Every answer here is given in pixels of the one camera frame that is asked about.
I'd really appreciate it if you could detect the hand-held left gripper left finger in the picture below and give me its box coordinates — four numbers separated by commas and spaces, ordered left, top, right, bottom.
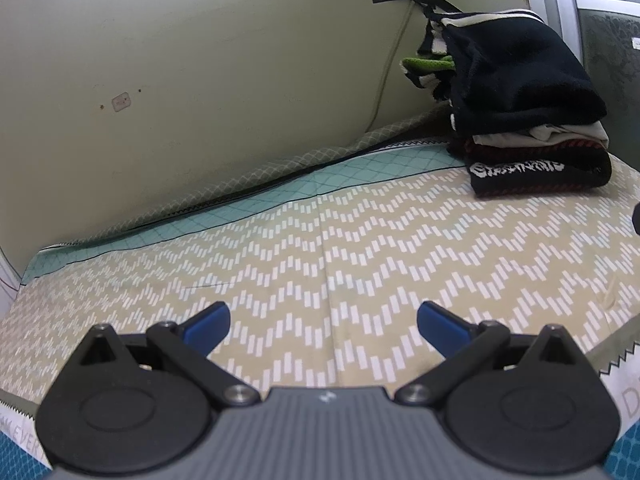
64, 301, 262, 407

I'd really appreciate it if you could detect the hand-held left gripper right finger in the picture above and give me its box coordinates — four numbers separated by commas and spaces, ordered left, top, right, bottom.
395, 301, 597, 407

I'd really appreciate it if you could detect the navy knit sweater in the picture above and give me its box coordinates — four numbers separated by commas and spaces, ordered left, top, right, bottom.
400, 9, 608, 137

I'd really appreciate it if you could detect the patterned teal beige bedsheet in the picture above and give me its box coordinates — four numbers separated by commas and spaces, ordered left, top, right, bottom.
0, 110, 640, 480

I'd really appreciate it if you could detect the black garment with white print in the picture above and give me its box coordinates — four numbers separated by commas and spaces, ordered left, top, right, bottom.
447, 137, 613, 198

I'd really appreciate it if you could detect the white cloth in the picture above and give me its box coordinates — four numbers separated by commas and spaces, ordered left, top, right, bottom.
472, 122, 611, 150

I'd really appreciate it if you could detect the thin wall cable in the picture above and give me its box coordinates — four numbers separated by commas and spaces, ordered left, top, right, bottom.
365, 0, 416, 133

